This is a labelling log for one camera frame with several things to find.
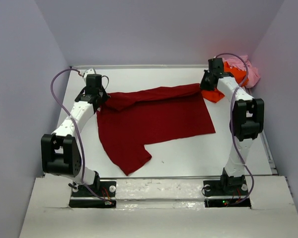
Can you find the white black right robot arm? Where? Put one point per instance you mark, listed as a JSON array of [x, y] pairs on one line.
[[246, 123]]

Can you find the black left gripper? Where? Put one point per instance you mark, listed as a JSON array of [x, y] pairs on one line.
[[105, 94]]

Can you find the white front board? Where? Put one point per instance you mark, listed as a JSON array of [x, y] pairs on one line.
[[161, 208]]

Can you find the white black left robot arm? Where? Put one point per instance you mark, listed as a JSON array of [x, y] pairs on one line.
[[62, 151]]

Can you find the dark red t shirt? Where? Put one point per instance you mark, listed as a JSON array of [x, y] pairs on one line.
[[129, 121]]

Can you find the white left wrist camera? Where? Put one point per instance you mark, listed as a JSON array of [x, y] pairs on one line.
[[88, 72]]

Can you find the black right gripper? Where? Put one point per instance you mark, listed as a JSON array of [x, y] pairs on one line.
[[203, 85]]

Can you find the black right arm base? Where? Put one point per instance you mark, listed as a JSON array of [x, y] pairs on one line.
[[227, 196]]

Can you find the white rail at table edge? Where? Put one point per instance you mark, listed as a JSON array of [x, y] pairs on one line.
[[140, 66]]

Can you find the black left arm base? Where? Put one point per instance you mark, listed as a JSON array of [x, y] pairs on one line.
[[83, 197]]

